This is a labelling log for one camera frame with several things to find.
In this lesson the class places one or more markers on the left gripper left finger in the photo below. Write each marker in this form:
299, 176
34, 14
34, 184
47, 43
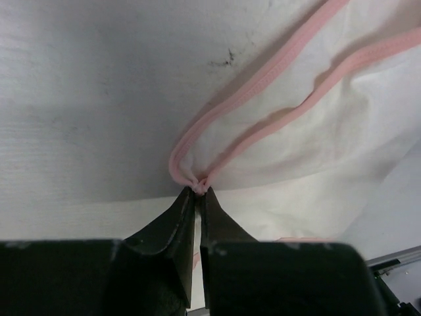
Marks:
152, 268

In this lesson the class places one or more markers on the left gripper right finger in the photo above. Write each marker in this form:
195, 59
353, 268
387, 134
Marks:
223, 230

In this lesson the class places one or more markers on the white underwear pink trim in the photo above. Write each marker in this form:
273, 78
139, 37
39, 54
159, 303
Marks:
324, 140

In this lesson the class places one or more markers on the aluminium rail frame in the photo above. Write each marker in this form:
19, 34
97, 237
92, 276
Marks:
299, 278

